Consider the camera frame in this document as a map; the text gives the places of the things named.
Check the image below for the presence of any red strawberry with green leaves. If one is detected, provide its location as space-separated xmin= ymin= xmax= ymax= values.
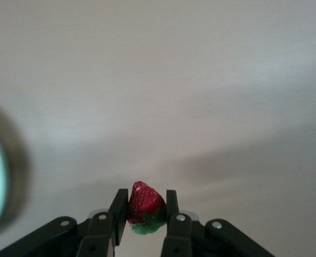
xmin=127 ymin=181 xmax=167 ymax=236

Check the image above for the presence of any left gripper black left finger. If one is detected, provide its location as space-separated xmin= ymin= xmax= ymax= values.
xmin=0 ymin=188 xmax=129 ymax=257

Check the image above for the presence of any brown table cloth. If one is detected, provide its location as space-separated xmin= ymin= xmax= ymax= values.
xmin=0 ymin=0 xmax=316 ymax=257

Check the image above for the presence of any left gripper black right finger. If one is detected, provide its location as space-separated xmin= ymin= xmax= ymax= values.
xmin=160 ymin=189 xmax=276 ymax=257

